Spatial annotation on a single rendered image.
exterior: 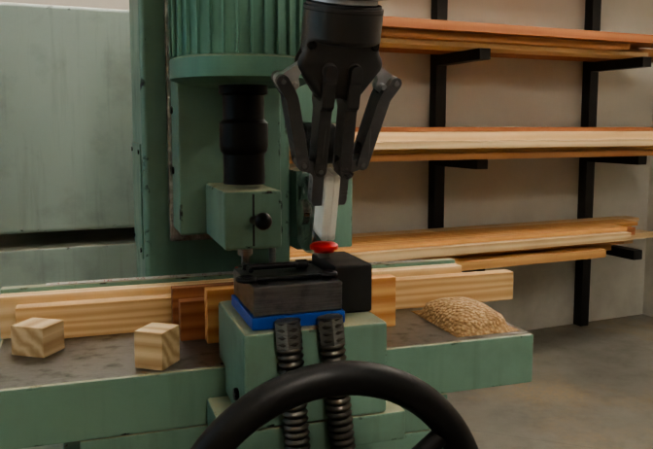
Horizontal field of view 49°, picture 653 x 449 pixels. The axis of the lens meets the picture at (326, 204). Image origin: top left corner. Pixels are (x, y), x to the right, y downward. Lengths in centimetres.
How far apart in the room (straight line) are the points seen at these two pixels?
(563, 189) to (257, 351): 368
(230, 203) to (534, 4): 342
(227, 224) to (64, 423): 27
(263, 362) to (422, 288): 38
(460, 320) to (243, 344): 32
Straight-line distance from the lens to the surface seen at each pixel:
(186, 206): 97
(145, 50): 106
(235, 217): 84
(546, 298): 429
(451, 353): 84
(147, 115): 105
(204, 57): 82
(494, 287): 104
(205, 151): 97
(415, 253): 314
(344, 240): 110
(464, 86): 382
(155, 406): 76
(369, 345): 69
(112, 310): 89
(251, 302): 67
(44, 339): 83
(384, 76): 71
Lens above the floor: 114
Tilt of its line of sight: 6 degrees down
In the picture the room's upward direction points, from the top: straight up
